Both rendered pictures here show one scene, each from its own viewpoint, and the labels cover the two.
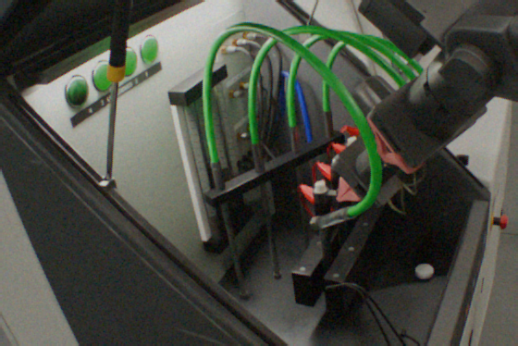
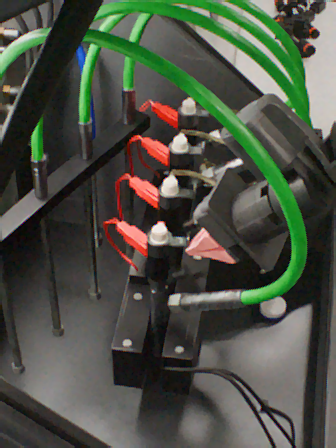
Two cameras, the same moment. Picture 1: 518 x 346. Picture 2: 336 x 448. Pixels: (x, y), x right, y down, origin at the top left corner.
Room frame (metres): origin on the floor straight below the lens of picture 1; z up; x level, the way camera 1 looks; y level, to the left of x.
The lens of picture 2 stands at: (0.13, 0.19, 1.83)
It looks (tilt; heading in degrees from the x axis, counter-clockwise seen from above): 44 degrees down; 335
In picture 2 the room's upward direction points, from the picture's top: 1 degrees clockwise
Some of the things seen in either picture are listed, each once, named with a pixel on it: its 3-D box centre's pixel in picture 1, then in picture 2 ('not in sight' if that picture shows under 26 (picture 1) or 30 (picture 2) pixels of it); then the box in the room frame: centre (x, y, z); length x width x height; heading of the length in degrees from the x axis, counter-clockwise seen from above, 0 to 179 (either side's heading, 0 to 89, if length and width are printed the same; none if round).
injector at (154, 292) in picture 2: (331, 240); (167, 301); (0.77, -0.11, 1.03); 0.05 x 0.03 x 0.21; 58
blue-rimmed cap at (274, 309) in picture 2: (424, 271); (272, 307); (0.85, -0.31, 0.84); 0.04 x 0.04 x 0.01
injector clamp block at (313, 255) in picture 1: (351, 252); (171, 292); (0.88, -0.16, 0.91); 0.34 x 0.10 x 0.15; 148
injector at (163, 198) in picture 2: (346, 216); (177, 253); (0.84, -0.15, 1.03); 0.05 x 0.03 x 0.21; 58
